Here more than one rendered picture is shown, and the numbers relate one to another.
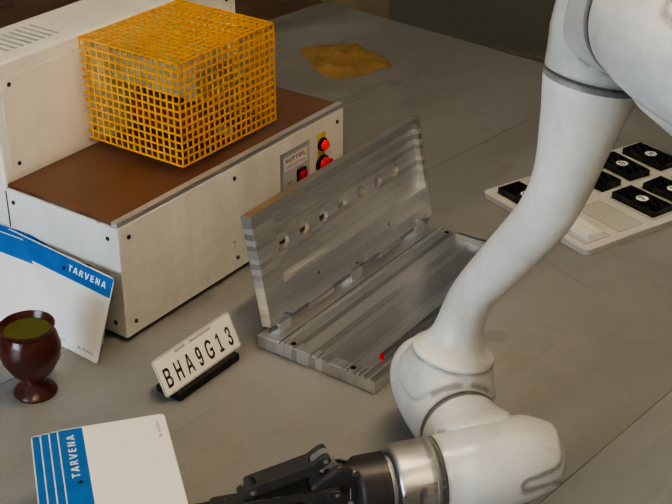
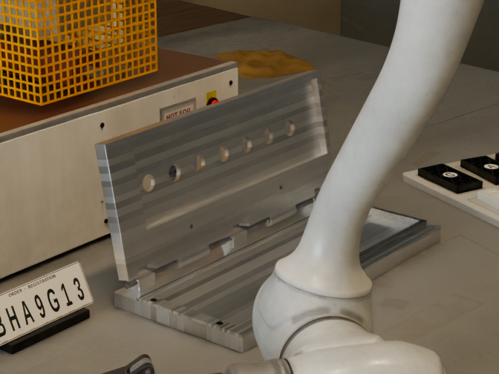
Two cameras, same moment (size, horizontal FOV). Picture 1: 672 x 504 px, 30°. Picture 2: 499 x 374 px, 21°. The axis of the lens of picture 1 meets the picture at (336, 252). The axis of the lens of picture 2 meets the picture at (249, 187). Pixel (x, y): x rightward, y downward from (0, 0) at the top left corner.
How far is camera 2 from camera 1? 32 cm
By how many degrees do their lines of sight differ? 10
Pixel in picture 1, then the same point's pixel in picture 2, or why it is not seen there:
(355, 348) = (226, 306)
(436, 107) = (360, 103)
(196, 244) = (53, 195)
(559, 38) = not seen: outside the picture
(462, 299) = (329, 202)
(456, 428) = (315, 349)
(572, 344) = (486, 313)
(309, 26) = (231, 35)
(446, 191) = not seen: hidden behind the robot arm
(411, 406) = (269, 338)
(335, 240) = (214, 194)
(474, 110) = not seen: hidden behind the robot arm
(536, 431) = (412, 355)
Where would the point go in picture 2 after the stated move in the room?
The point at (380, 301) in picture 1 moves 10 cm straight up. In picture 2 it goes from (263, 265) to (263, 193)
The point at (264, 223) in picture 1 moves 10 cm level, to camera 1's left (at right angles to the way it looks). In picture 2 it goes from (122, 155) to (41, 153)
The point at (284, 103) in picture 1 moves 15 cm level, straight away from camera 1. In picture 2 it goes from (171, 61) to (177, 38)
